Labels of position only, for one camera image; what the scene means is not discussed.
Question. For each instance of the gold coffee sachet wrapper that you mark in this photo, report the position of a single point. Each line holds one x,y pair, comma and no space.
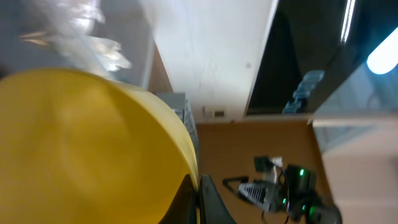
39,38

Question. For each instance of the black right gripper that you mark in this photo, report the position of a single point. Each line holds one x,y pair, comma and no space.
182,210

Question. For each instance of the white tissue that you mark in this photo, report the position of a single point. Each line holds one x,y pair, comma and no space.
71,25

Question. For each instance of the grey dishwasher rack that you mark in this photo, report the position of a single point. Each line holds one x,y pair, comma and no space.
180,104

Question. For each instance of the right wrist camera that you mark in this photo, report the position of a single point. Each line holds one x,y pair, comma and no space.
270,167

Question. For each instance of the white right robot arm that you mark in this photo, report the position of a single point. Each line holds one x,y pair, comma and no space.
289,190

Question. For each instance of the yellow bowl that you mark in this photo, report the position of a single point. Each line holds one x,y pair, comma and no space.
77,148

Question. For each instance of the clear plastic waste bin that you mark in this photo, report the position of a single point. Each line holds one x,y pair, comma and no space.
110,38

